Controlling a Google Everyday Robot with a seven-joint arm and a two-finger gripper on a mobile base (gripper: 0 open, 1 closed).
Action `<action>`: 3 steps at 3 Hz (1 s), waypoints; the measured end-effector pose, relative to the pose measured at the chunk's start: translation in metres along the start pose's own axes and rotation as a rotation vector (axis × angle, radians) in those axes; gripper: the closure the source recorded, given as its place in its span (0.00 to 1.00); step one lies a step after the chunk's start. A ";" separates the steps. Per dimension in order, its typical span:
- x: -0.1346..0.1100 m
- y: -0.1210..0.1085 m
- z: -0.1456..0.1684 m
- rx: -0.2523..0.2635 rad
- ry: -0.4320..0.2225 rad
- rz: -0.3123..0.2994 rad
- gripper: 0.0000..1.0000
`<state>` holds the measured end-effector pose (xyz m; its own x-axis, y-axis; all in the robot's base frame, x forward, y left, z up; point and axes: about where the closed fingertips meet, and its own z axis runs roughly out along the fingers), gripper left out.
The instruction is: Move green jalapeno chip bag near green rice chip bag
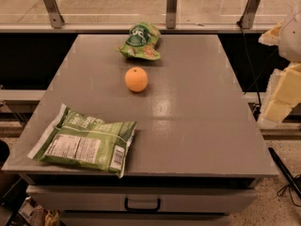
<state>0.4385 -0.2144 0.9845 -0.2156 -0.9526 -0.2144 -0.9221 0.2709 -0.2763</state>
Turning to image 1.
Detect black bar on floor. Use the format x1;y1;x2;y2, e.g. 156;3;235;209
268;148;301;199

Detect green jalapeno chip bag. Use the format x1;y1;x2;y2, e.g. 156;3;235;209
27;104;136;178

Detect middle metal railing bracket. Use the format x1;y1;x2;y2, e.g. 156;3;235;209
166;0;178;29

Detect orange fruit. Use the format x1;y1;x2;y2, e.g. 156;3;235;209
124;67;148;92

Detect right metal railing bracket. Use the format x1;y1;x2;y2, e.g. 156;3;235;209
238;0;261;29

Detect metal railing bracket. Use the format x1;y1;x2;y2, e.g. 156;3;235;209
43;0;64;28
166;0;178;29
238;0;261;29

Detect green rice chip bag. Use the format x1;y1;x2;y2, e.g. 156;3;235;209
117;22;161;60

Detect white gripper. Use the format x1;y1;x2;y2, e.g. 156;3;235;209
259;4;301;122

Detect left metal railing bracket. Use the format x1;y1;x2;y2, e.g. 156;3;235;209
43;0;64;28

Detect grey drawer with black handle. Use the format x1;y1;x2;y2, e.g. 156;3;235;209
26;186;256;214

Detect black cable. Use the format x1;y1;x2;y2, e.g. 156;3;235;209
239;22;280;111

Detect snack packages on lower shelf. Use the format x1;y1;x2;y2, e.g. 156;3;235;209
18;197;61;226

